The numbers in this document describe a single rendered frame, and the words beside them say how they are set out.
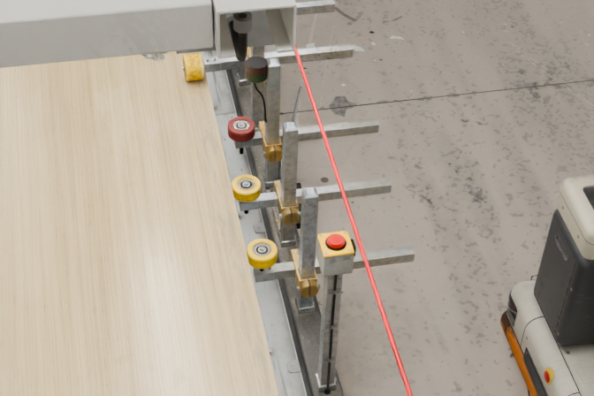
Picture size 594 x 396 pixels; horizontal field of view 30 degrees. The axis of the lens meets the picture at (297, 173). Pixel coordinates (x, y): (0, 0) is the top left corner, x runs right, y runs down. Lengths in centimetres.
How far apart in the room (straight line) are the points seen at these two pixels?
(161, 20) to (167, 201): 207
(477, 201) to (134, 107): 161
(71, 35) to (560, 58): 433
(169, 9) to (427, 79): 401
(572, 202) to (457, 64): 188
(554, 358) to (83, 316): 152
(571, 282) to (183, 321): 122
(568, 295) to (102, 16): 259
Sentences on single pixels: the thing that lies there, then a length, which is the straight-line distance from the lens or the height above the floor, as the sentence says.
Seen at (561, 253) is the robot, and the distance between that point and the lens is 341.
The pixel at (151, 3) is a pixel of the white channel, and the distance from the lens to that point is 97.
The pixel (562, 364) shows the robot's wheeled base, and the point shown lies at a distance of 355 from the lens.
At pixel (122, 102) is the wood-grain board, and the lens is 335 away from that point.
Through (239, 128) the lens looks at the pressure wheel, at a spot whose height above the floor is 91.
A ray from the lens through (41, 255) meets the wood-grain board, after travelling 293.
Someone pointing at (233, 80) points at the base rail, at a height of 70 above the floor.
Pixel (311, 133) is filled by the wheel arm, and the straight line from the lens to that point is 329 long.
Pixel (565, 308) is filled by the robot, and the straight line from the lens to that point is 345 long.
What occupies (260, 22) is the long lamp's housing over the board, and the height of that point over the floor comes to 233.
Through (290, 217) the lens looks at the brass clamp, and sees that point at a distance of 305.
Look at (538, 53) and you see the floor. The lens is 521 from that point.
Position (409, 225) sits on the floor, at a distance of 425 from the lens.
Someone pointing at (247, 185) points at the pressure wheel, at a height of 91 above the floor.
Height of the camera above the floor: 300
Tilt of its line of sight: 43 degrees down
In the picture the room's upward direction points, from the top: 2 degrees clockwise
